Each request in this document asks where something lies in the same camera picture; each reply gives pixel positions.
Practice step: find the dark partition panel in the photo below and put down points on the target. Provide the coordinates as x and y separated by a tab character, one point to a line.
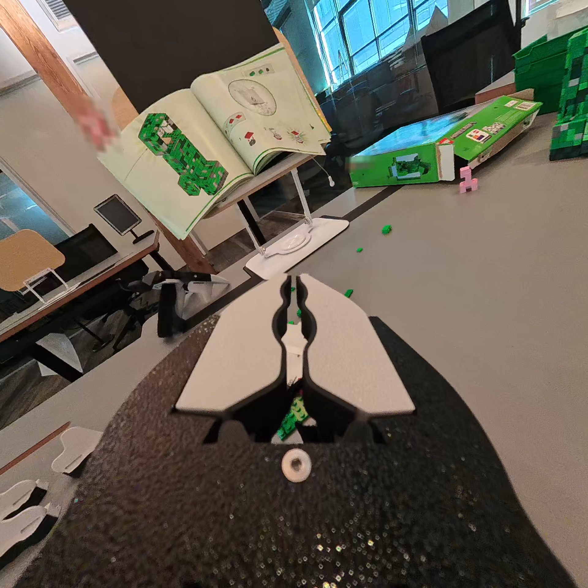
183	41

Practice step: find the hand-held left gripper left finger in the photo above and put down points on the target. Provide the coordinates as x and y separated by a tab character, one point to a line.
229	358

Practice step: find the white book stand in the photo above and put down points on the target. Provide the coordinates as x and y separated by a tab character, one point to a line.
294	248

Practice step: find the empty wooden book stand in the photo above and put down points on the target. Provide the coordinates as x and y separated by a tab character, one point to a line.
27	257

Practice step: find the open lego instruction booklet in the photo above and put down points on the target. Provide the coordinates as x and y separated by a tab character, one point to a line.
183	138

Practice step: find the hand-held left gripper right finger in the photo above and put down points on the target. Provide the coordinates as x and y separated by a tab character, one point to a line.
353	363

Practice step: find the wooden edged office desk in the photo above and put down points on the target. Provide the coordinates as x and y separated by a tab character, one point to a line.
92	275

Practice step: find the large green lego plate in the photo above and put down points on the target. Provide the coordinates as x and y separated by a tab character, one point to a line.
294	418

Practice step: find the green lego box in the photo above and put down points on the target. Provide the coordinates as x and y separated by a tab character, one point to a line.
413	138

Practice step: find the pink lego pig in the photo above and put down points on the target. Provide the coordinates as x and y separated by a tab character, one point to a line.
468	181

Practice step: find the loose grey finger plate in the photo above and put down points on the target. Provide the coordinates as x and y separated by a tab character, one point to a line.
18	498
23	528
76	448

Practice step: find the green lego creeper model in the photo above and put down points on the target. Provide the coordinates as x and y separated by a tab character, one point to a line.
572	115

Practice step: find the stack of green plastic bins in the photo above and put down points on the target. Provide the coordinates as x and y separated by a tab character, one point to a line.
537	69

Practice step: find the tablet on black stand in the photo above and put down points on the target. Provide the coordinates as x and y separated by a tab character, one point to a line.
117	213

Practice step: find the spare black white gripper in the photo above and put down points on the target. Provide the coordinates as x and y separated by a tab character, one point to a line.
170	307

